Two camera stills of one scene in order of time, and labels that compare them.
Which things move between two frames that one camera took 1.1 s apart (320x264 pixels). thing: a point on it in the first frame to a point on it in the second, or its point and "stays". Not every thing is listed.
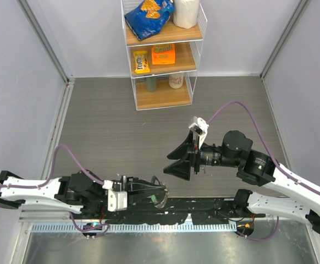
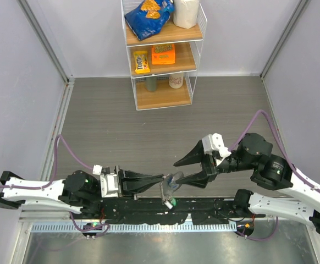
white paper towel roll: (185, 13) stays
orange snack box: (163, 54) stays
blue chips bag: (149, 17) stays
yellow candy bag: (142, 64) stays
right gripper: (181, 168) to (209, 166)
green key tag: (153, 198) to (173, 201)
